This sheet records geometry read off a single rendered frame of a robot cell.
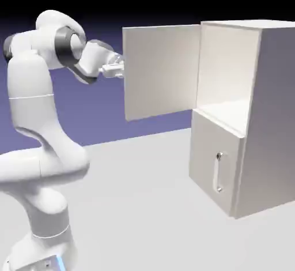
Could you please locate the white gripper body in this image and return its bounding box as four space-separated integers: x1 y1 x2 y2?
99 62 126 80

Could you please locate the white silver-ended door handle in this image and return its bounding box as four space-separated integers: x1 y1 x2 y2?
213 151 225 194

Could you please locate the white cabinet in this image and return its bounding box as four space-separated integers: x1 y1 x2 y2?
188 19 295 220

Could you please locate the small white cabinet door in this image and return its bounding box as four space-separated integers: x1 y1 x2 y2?
188 110 245 220

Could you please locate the large white cabinet door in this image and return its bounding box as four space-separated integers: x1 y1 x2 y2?
122 24 203 122

